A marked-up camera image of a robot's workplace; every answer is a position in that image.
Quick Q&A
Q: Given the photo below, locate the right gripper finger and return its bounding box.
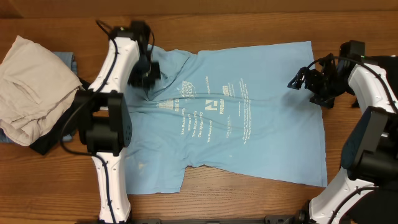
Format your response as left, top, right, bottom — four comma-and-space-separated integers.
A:
310, 95, 335, 109
287, 67, 307, 90

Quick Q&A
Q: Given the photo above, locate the light blue printed t-shirt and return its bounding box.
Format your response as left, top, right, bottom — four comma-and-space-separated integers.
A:
125, 41, 328, 195

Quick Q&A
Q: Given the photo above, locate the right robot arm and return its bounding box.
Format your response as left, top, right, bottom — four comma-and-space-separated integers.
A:
264, 40, 397, 223

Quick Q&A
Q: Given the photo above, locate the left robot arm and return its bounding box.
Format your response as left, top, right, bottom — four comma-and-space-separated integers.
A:
74, 21, 161, 223

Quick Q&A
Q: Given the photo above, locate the beige folded garment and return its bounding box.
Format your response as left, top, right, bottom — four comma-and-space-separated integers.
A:
1, 36, 81, 146

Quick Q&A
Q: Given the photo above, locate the black t-shirt right pile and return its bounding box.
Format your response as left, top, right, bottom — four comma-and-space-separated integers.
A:
349, 56, 397, 224

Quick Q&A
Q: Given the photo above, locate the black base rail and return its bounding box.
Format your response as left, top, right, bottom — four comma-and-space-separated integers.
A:
130, 215, 305, 224

